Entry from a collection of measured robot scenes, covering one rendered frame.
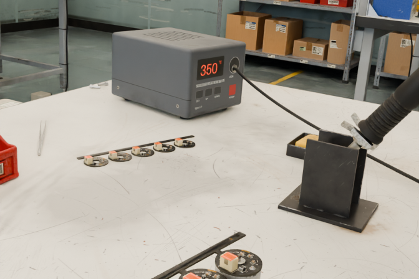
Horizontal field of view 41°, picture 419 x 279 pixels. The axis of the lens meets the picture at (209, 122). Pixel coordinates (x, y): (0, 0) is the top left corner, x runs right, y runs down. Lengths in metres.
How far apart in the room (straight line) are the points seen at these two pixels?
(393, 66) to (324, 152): 3.98
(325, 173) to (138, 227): 0.16
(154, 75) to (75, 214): 0.31
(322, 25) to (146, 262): 4.72
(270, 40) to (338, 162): 4.31
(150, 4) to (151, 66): 5.15
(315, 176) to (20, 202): 0.25
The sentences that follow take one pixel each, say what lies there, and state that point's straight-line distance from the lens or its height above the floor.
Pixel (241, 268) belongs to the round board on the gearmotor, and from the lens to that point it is 0.29.
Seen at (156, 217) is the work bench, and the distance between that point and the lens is 0.48.
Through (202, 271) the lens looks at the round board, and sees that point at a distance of 0.29.
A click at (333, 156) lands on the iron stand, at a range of 0.49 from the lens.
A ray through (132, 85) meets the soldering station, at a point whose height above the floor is 0.78.
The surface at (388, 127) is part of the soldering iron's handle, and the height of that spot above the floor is 0.84.
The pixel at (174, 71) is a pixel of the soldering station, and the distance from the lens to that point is 0.72.
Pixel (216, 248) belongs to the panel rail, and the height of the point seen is 0.81.
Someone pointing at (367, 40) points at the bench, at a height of 0.66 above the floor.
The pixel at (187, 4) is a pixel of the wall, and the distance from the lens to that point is 5.64.
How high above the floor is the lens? 0.97
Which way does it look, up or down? 17 degrees down
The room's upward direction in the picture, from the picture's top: 4 degrees clockwise
